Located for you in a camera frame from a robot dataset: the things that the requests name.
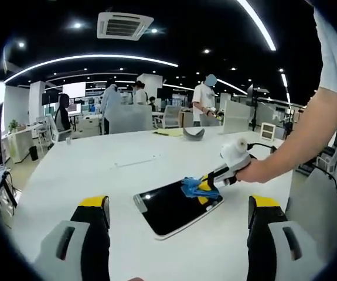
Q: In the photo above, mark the yellow paper sheet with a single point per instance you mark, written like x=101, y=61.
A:
x=168, y=133

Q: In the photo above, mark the black trash bin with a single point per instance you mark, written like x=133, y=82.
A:
x=33, y=153

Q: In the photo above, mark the grey mesh office chair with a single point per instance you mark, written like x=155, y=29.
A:
x=314, y=210

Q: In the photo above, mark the small white tabletop object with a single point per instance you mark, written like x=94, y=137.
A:
x=68, y=141

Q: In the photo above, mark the white low cabinet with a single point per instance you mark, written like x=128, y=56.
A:
x=21, y=146

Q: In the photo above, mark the white office chair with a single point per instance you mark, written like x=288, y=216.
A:
x=171, y=115

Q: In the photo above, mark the black display on stand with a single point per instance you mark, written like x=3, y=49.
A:
x=49, y=98

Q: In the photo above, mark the person's right hand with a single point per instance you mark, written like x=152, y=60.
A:
x=253, y=172

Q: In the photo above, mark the white louvered box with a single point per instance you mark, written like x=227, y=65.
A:
x=268, y=131

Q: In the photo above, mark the person's left hand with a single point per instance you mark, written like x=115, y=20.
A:
x=135, y=279

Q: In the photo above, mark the black tablet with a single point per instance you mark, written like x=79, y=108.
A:
x=168, y=210

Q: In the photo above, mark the bright wall screen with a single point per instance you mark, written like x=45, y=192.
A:
x=74, y=89

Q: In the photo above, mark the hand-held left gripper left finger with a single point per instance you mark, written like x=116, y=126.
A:
x=95, y=240

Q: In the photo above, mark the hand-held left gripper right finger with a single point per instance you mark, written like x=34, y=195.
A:
x=262, y=240

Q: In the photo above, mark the black wall display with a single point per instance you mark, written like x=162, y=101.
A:
x=163, y=93

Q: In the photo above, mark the green potted plant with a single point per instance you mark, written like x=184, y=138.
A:
x=13, y=125

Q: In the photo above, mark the black tripod stand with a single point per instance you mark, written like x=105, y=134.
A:
x=253, y=117

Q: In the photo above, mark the frosted desk divider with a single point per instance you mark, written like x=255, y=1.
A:
x=130, y=118
x=237, y=112

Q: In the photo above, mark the white ceiling air vent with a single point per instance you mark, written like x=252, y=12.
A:
x=124, y=24

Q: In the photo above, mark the blue cleaning cloth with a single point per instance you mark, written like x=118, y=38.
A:
x=191, y=187

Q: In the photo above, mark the grey curved headband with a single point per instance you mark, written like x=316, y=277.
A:
x=193, y=136

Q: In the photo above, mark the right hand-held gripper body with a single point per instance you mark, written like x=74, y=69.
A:
x=235, y=155

